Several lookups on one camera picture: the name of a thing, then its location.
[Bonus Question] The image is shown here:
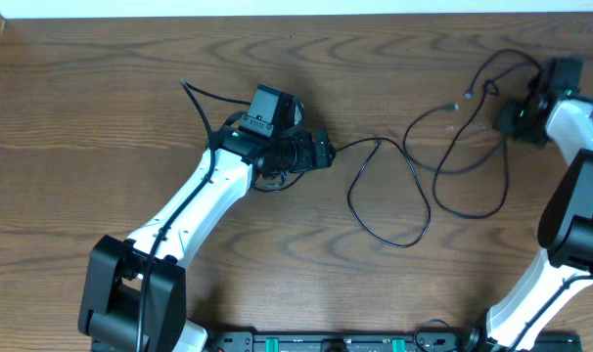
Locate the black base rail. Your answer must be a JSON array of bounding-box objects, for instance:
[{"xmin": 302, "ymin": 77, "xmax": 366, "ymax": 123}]
[{"xmin": 90, "ymin": 320, "xmax": 584, "ymax": 352}]

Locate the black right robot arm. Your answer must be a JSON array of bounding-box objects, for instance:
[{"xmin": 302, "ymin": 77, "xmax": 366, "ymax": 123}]
[{"xmin": 467, "ymin": 57, "xmax": 593, "ymax": 351}]

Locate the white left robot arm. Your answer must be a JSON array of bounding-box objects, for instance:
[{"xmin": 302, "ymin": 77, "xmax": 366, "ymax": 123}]
[{"xmin": 78, "ymin": 84, "xmax": 336, "ymax": 351}]

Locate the left camera cable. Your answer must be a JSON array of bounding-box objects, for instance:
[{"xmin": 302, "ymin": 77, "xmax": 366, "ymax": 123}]
[{"xmin": 134, "ymin": 79, "xmax": 252, "ymax": 352}]

